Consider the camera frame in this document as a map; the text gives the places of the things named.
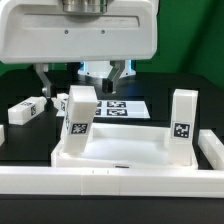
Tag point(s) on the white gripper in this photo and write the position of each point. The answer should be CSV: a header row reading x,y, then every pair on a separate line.
x,y
40,31

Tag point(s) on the white desk top tray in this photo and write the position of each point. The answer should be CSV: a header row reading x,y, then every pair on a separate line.
x,y
122,146

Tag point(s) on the AprilTag marker sheet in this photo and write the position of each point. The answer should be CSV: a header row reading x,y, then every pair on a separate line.
x,y
121,109

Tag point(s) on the white left obstacle bar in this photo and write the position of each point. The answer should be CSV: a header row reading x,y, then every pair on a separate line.
x,y
2,135

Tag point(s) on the white obstacle bar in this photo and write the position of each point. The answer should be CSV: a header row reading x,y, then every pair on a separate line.
x,y
111,182
212,148
2,135

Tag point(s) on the white right obstacle bar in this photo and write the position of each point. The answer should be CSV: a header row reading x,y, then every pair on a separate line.
x,y
212,148

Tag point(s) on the white front obstacle bar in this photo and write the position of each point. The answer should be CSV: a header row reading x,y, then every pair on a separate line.
x,y
111,182

